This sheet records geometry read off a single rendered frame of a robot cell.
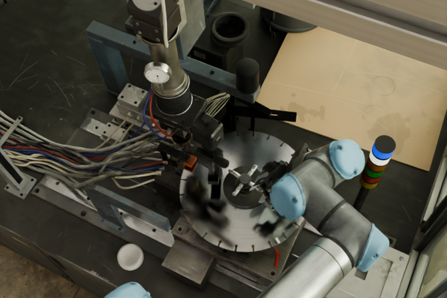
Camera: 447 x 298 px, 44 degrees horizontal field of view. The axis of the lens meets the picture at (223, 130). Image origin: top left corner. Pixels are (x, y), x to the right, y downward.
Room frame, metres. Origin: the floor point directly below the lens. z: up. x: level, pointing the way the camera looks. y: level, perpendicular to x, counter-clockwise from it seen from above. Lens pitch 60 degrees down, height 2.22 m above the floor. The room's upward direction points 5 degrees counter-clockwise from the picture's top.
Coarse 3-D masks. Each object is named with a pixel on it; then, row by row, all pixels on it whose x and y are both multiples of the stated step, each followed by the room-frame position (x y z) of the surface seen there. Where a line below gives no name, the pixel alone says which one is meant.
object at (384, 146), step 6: (378, 138) 0.56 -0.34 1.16; (384, 138) 0.56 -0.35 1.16; (390, 138) 0.56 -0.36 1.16; (378, 144) 0.55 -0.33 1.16; (384, 144) 0.54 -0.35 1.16; (390, 144) 0.54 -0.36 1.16; (372, 150) 0.55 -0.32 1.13; (378, 150) 0.53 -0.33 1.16; (384, 150) 0.53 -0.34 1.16; (390, 150) 0.53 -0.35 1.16; (378, 156) 0.53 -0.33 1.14; (384, 156) 0.52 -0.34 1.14; (390, 156) 0.53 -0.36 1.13
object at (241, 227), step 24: (240, 144) 0.69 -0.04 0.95; (264, 144) 0.68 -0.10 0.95; (192, 168) 0.63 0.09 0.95; (192, 192) 0.56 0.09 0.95; (216, 192) 0.56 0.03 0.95; (192, 216) 0.50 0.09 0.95; (216, 216) 0.49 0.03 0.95; (240, 216) 0.49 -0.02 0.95; (264, 216) 0.48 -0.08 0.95; (216, 240) 0.43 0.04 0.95; (240, 240) 0.43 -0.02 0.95; (264, 240) 0.42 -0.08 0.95
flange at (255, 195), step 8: (240, 168) 0.61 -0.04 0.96; (248, 168) 0.61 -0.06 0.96; (232, 176) 0.59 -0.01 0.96; (256, 176) 0.59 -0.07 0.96; (224, 184) 0.57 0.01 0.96; (232, 184) 0.57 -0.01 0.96; (224, 192) 0.55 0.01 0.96; (232, 192) 0.55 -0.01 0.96; (240, 192) 0.54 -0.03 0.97; (248, 192) 0.54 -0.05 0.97; (256, 192) 0.54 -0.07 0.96; (232, 200) 0.53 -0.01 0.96; (240, 200) 0.52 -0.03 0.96; (248, 200) 0.52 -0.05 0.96; (256, 200) 0.52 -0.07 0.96
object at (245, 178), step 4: (252, 168) 0.59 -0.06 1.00; (232, 172) 0.58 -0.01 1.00; (236, 172) 0.58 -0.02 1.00; (248, 172) 0.58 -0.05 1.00; (252, 172) 0.58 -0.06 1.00; (236, 176) 0.57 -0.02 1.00; (240, 176) 0.57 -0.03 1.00; (244, 176) 0.57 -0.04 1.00; (248, 176) 0.57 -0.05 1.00; (240, 180) 0.56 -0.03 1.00; (244, 180) 0.56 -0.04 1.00; (248, 180) 0.56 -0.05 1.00; (240, 184) 0.55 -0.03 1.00; (244, 184) 0.55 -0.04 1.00; (248, 184) 0.55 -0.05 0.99; (252, 184) 0.55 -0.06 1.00; (236, 188) 0.54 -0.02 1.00; (240, 188) 0.54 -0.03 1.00; (256, 188) 0.54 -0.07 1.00; (260, 188) 0.53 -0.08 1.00; (236, 192) 0.53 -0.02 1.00
